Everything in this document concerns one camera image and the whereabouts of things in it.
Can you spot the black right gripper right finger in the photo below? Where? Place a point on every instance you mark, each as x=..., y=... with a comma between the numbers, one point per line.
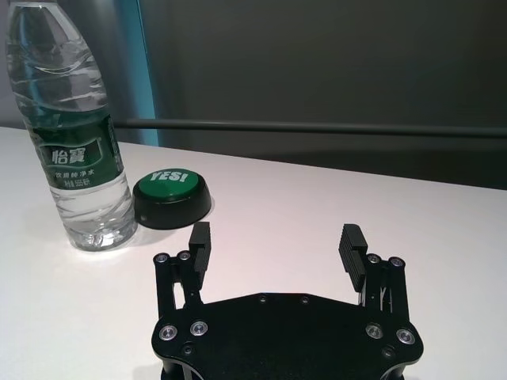
x=352, y=253

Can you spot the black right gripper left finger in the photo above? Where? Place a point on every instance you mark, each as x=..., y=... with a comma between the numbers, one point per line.
x=198, y=257

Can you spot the grey horizontal handrail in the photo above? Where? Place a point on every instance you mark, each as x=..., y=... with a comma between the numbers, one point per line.
x=317, y=129

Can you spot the clear water bottle green label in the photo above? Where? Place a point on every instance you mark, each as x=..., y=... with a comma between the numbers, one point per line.
x=75, y=158

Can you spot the glass window strip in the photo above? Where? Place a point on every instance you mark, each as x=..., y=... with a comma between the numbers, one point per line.
x=150, y=79

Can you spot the green YES button black base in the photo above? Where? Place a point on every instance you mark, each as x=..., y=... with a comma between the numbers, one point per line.
x=170, y=198

